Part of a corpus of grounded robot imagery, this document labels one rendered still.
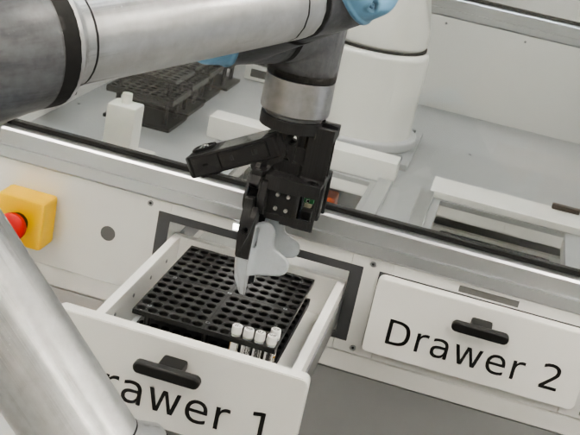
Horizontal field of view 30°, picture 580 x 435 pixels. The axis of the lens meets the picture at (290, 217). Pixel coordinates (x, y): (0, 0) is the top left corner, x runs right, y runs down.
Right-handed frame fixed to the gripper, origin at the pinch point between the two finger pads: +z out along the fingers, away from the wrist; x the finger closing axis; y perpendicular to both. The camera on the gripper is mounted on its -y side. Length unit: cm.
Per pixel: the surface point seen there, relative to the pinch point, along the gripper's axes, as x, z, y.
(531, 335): 21.2, 6.9, 34.8
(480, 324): 19.4, 6.5, 28.1
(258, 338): -0.6, 6.9, 3.4
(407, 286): 21.3, 5.0, 17.8
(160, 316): -0.8, 7.5, -8.5
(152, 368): -14.3, 6.5, -4.8
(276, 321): 6.2, 7.5, 4.0
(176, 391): -10.7, 10.6, -2.6
